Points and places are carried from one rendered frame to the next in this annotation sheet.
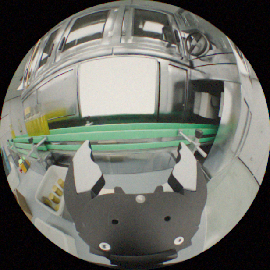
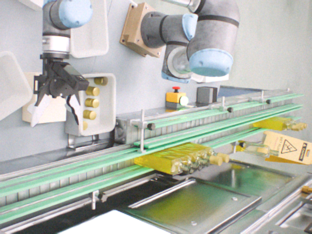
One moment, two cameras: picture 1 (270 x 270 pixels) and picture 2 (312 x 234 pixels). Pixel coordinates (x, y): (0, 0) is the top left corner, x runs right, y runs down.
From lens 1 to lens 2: 101 cm
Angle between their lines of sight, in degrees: 69
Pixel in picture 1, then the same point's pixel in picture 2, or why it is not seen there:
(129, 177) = (9, 153)
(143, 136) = (25, 183)
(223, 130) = not seen: outside the picture
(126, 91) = not seen: outside the picture
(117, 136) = (54, 175)
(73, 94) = (151, 217)
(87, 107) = (115, 218)
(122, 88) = not seen: outside the picture
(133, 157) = (22, 167)
